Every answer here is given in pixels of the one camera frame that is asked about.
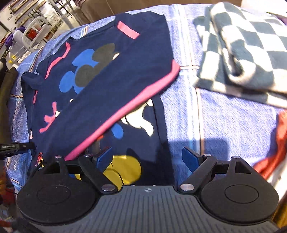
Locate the red orange garment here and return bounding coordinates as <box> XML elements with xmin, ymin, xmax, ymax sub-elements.
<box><xmin>252</xmin><ymin>110</ymin><xmax>287</xmax><ymax>181</ymax></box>

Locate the blue plaid bed sheet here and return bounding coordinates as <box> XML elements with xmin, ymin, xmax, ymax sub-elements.
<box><xmin>5</xmin><ymin>4</ymin><xmax>284</xmax><ymax>190</ymax></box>

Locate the olive dark cloth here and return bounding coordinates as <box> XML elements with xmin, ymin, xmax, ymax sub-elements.
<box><xmin>0</xmin><ymin>67</ymin><xmax>18</xmax><ymax>144</ymax></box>

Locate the checkered dark white towel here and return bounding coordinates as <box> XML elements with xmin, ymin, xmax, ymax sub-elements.
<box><xmin>194</xmin><ymin>2</ymin><xmax>286</xmax><ymax>108</ymax></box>

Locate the white metal frame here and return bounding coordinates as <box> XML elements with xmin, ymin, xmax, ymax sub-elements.
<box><xmin>22</xmin><ymin>17</ymin><xmax>51</xmax><ymax>52</ymax></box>

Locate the navy cartoon mouse shirt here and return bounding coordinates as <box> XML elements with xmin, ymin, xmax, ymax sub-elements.
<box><xmin>21</xmin><ymin>12</ymin><xmax>180</xmax><ymax>185</ymax></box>

